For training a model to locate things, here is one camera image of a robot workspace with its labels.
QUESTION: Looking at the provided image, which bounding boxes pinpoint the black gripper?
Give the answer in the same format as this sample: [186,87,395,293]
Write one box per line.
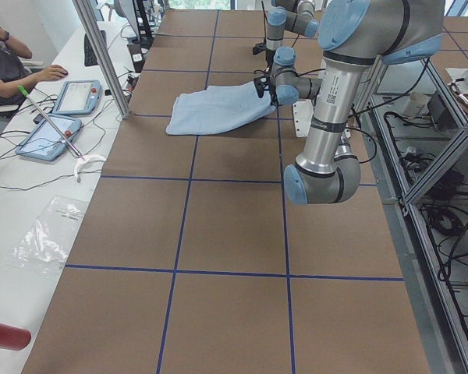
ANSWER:
[263,76,278,105]

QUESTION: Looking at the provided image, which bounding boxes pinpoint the light blue button shirt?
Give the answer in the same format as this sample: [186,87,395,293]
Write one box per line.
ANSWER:
[165,82,275,136]

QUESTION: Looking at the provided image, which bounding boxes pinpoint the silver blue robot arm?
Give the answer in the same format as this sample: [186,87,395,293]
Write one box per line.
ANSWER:
[264,0,319,65]
[266,1,445,204]

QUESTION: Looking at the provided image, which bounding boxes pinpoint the person's hand on mouse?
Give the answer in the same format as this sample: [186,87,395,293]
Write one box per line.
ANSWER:
[38,65,69,82]

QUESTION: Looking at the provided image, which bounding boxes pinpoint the black keyboard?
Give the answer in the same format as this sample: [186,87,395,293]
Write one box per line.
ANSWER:
[83,29,108,67]

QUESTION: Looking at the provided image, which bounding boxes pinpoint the upper blue teach pendant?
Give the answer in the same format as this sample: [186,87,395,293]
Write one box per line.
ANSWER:
[52,80,101,116]

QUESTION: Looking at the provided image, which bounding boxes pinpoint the blue teach pendant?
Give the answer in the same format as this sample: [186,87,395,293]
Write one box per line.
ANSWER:
[15,115,82,161]
[52,80,101,116]

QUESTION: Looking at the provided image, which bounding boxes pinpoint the long grabber stick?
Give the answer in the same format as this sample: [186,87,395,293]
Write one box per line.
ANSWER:
[17,86,106,183]

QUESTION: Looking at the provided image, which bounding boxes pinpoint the lower blue teach pendant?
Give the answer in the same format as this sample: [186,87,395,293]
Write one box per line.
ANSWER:
[15,115,82,161]

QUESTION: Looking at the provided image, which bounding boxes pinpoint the seated person grey shirt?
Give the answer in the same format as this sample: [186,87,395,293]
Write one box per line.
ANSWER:
[0,15,69,114]

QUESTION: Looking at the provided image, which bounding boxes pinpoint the clear plastic bag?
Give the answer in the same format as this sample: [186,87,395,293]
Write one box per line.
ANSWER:
[8,196,88,276]

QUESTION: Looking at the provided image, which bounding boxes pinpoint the red cylinder bottle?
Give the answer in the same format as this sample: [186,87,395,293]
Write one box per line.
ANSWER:
[0,323,31,351]

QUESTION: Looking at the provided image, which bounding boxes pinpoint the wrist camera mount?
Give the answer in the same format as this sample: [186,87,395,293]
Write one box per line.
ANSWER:
[252,43,267,55]
[253,77,268,98]

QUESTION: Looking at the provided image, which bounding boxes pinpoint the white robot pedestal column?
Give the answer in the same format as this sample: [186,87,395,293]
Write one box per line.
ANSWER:
[292,99,314,138]

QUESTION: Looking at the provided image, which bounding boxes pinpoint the aluminium frame post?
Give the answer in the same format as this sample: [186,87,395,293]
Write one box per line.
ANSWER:
[73,0,130,119]

